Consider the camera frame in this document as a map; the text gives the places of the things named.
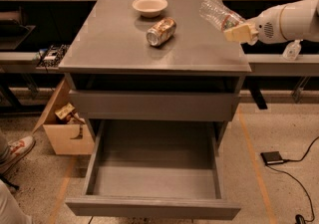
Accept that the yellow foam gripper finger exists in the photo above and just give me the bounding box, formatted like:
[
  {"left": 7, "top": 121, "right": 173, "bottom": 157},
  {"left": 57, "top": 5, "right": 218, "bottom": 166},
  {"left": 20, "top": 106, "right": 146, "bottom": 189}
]
[{"left": 223, "top": 23, "right": 258, "bottom": 44}]

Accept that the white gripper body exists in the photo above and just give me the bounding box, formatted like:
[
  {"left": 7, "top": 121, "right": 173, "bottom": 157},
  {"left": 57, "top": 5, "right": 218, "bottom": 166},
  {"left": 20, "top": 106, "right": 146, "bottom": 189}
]
[{"left": 248, "top": 5, "right": 287, "bottom": 44}]

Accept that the clear plastic water bottle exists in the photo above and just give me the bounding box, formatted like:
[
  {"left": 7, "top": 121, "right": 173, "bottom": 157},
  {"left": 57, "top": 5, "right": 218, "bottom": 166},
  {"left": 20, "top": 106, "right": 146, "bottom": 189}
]
[{"left": 199, "top": 0, "right": 245, "bottom": 32}]

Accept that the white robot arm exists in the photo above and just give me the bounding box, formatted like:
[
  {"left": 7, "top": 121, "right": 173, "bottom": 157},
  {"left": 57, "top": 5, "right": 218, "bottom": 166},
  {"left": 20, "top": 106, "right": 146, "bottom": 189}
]
[{"left": 223, "top": 0, "right": 319, "bottom": 44}]

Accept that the hand sanitizer bottle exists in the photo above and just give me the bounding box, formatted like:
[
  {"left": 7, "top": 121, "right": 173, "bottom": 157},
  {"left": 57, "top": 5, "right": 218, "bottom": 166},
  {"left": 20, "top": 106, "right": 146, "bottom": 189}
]
[{"left": 282, "top": 40, "right": 301, "bottom": 61}]

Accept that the grey drawer cabinet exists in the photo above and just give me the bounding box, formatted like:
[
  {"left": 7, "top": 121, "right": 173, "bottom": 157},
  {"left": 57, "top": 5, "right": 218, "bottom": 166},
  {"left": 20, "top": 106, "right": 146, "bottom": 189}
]
[{"left": 59, "top": 0, "right": 250, "bottom": 137}]

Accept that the closed grey top drawer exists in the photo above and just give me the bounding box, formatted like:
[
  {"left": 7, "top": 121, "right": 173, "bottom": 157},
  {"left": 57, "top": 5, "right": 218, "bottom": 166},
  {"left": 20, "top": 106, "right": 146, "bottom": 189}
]
[{"left": 70, "top": 90, "right": 238, "bottom": 121}]

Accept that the open grey middle drawer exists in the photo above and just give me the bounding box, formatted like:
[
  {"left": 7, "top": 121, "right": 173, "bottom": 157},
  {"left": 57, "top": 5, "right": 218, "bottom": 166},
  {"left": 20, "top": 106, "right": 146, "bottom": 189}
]
[{"left": 66, "top": 120, "right": 240, "bottom": 220}]

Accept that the crushed soda can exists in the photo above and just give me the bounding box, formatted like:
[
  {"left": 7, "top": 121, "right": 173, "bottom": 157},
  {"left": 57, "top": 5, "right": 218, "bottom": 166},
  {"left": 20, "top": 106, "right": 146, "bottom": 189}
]
[{"left": 146, "top": 17, "right": 176, "bottom": 47}]

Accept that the white paper bowl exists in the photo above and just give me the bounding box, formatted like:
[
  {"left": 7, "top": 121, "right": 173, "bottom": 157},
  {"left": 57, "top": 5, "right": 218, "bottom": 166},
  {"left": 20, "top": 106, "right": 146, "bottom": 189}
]
[{"left": 133, "top": 0, "right": 167, "bottom": 18}]

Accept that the black foot pedal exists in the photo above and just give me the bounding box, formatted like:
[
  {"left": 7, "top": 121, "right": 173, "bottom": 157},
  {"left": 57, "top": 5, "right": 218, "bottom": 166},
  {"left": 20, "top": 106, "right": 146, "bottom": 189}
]
[{"left": 260, "top": 151, "right": 284, "bottom": 165}]

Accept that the snack bag in box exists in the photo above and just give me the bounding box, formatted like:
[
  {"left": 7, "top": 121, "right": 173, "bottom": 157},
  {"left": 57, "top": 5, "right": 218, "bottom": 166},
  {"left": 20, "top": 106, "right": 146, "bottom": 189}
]
[{"left": 55, "top": 103, "right": 85, "bottom": 124}]

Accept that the black white patterned notebook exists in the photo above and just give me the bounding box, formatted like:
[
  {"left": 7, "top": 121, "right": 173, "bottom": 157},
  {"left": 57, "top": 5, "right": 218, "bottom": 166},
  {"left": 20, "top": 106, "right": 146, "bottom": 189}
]
[{"left": 38, "top": 44, "right": 69, "bottom": 68}]

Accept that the cardboard box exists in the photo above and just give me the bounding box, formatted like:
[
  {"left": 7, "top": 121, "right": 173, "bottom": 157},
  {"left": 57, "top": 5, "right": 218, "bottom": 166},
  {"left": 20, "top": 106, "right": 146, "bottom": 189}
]
[{"left": 33, "top": 79, "right": 95, "bottom": 155}]

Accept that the white red sneaker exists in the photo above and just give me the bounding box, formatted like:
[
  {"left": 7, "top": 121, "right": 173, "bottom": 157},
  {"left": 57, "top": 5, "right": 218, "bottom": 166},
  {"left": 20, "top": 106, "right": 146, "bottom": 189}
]
[{"left": 0, "top": 136, "right": 35, "bottom": 174}]

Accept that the person's grey trouser leg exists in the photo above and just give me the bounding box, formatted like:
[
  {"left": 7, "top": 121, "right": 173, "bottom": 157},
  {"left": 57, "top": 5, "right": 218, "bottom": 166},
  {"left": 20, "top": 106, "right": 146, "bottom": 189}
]
[{"left": 0, "top": 129, "right": 34, "bottom": 224}]

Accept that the black pedal cable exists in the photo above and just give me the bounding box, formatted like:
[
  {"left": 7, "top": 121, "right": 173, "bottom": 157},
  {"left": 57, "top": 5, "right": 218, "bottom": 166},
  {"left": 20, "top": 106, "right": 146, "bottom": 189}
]
[{"left": 266, "top": 135, "right": 319, "bottom": 224}]

